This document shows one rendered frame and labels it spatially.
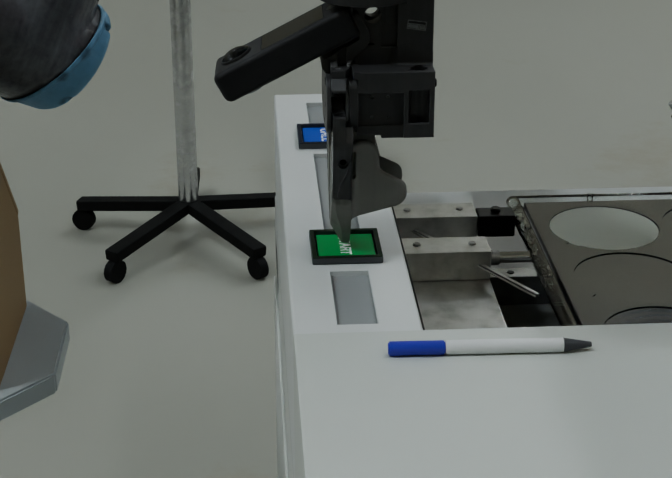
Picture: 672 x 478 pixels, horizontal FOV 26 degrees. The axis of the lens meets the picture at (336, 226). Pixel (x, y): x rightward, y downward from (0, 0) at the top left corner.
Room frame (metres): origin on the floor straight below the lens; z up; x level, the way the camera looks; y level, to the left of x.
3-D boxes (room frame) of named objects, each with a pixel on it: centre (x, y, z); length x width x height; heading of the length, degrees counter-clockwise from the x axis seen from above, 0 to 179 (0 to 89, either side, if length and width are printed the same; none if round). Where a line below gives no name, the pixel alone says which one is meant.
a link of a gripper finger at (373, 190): (1.05, -0.03, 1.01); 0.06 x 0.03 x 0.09; 94
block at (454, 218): (1.27, -0.09, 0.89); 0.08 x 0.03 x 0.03; 94
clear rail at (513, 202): (1.14, -0.18, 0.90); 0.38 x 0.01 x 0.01; 4
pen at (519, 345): (0.88, -0.11, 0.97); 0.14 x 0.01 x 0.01; 93
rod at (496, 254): (1.19, -0.16, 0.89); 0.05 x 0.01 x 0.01; 94
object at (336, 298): (1.19, 0.00, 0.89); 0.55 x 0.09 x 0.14; 4
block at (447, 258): (1.19, -0.10, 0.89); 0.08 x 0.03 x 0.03; 94
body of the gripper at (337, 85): (1.07, -0.03, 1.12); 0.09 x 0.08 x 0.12; 94
